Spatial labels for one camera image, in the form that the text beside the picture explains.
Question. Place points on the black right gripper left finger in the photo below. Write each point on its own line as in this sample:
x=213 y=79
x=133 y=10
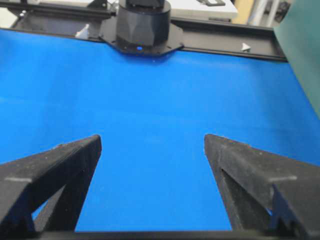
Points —
x=44 y=193

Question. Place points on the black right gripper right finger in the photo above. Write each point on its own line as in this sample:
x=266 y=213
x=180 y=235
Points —
x=261 y=190

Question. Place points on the green backdrop curtain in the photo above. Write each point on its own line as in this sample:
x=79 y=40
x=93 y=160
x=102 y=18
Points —
x=299 y=37

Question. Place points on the white box behind table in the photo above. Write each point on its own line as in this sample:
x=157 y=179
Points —
x=193 y=9

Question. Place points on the black aluminium frame rail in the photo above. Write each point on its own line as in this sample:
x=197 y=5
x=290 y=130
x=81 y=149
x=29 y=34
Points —
x=141 y=29

